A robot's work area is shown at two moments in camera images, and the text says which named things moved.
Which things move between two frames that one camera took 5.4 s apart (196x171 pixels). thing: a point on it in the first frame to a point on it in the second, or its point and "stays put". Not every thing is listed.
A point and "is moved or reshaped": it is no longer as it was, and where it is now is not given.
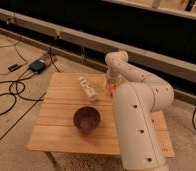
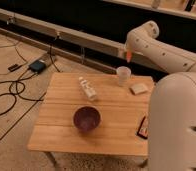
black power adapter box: (37, 66) stays put
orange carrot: (111, 89) is moved or reshaped
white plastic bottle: (90, 92) stays put
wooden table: (55, 129) stays put
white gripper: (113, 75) to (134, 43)
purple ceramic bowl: (86, 119) stays put
